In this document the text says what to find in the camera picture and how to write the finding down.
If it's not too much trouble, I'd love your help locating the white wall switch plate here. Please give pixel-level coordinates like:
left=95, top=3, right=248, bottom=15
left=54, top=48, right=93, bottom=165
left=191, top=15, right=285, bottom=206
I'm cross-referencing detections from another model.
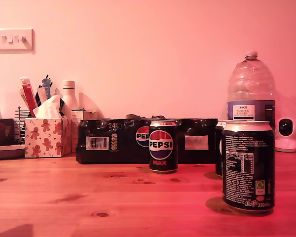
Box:
left=0, top=28, right=36, bottom=54

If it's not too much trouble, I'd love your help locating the white insulated bottle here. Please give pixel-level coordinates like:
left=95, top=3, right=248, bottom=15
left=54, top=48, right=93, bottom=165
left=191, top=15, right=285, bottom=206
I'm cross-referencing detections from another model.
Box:
left=61, top=80, right=80, bottom=119

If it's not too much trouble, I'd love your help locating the small white round camera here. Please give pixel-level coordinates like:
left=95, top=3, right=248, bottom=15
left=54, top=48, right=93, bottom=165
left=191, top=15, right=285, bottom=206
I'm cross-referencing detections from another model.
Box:
left=274, top=118, right=296, bottom=153

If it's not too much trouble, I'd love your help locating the white paper tissue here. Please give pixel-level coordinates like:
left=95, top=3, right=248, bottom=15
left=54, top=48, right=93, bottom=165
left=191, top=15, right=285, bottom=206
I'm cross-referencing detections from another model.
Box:
left=32, top=94, right=64, bottom=119

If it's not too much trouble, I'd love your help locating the gingerbread print tissue box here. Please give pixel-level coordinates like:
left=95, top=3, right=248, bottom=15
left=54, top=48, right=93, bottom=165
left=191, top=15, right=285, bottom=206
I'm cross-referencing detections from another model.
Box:
left=24, top=117, right=72, bottom=158

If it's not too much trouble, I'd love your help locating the metal wire holder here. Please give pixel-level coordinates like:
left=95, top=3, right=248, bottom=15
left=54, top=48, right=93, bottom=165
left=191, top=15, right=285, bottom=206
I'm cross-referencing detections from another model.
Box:
left=14, top=106, right=37, bottom=145

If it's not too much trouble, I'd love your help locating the large clear water bottle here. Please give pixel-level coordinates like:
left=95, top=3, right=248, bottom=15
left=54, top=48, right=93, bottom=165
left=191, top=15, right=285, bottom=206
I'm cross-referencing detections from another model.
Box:
left=227, top=51, right=276, bottom=122

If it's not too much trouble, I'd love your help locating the red and white packet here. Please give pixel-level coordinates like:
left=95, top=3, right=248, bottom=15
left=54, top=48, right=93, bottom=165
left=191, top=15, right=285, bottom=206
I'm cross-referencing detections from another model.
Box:
left=20, top=77, right=38, bottom=117

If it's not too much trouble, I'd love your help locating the grey plate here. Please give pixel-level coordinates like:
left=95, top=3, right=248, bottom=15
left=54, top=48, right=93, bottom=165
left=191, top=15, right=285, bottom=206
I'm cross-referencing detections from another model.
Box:
left=0, top=145, right=26, bottom=159

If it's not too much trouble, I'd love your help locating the blue black straw bundle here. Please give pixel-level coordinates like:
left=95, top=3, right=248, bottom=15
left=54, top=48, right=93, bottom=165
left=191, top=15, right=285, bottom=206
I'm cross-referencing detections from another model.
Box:
left=37, top=74, right=54, bottom=104

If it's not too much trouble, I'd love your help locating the black Pepsi Max multipack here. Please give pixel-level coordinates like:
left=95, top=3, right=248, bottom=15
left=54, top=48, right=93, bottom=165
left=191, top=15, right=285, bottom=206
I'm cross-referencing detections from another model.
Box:
left=75, top=114, right=219, bottom=164

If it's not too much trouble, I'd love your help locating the black Pepsi Max can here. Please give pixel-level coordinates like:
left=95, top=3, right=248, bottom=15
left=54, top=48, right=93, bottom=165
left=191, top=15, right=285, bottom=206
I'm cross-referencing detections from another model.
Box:
left=222, top=120, right=276, bottom=213
left=148, top=119, right=179, bottom=174
left=215, top=120, right=228, bottom=177

